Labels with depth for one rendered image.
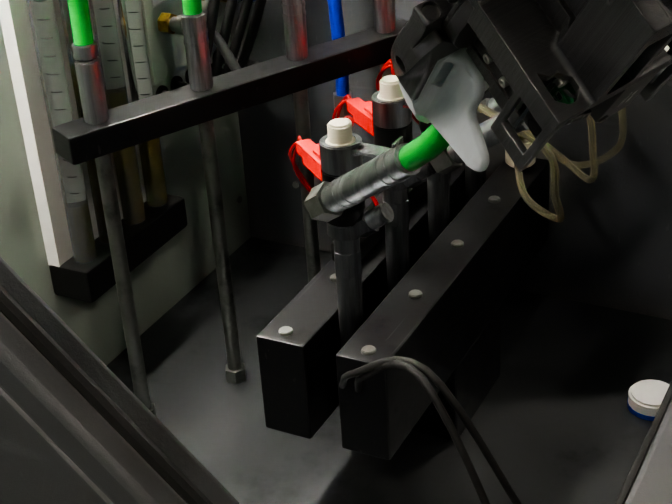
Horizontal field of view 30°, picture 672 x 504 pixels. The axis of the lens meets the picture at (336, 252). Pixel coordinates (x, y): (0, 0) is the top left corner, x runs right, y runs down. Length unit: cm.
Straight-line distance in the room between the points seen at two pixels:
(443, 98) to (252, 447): 50
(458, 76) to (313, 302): 38
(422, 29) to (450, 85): 5
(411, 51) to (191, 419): 58
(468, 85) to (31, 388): 23
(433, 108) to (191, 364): 58
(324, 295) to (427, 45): 41
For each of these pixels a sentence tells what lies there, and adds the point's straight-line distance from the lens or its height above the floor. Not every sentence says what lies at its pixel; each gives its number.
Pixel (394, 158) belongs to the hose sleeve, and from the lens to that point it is 66.
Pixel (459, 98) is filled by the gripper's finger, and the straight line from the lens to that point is 56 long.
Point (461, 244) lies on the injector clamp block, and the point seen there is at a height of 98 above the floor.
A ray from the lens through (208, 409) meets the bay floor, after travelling 107.
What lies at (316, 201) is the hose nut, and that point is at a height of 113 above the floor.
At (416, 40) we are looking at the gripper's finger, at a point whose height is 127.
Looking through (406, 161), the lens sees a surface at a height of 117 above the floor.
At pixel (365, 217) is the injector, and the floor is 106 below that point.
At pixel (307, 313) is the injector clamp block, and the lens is 89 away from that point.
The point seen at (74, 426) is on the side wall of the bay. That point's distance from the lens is 54.
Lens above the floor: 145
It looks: 29 degrees down
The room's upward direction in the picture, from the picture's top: 4 degrees counter-clockwise
